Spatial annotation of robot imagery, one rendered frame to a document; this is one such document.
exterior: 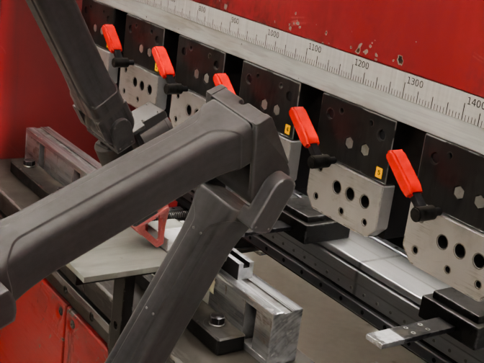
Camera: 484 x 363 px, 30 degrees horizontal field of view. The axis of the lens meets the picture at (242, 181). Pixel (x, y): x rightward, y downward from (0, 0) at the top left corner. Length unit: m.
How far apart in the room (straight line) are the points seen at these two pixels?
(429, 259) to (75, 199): 0.48
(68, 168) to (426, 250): 1.12
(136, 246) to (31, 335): 0.57
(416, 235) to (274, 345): 0.41
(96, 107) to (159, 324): 0.44
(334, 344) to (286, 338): 2.02
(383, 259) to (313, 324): 1.95
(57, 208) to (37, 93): 1.52
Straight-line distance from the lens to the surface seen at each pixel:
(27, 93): 2.32
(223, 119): 0.90
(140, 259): 1.49
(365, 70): 1.20
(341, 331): 3.59
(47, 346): 1.96
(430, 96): 1.11
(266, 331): 1.45
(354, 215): 1.22
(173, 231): 1.61
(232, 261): 1.53
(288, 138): 1.33
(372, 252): 1.69
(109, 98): 1.35
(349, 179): 1.22
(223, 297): 1.54
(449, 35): 1.09
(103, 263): 1.46
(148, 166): 0.85
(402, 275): 1.61
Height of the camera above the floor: 1.60
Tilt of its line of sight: 18 degrees down
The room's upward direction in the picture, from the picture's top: 7 degrees clockwise
